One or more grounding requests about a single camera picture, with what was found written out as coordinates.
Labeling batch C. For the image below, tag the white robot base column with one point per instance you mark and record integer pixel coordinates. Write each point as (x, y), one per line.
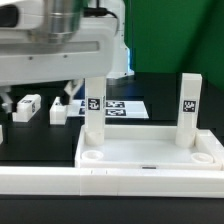
(121, 60)

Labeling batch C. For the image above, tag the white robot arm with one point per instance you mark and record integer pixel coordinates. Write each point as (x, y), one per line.
(54, 40)

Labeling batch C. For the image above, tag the white sheet with fiducial tags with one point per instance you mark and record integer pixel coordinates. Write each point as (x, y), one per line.
(114, 109)

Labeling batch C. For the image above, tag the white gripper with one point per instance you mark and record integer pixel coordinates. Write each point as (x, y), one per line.
(89, 53)

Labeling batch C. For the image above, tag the white desk tabletop tray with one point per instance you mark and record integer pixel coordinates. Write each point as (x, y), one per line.
(149, 147)

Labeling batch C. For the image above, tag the white block at left edge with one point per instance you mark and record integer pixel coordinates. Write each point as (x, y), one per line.
(1, 134)

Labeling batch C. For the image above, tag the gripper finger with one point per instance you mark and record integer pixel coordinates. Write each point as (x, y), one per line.
(8, 104)

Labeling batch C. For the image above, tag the white front fence rail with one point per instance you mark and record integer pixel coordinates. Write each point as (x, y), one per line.
(110, 182)

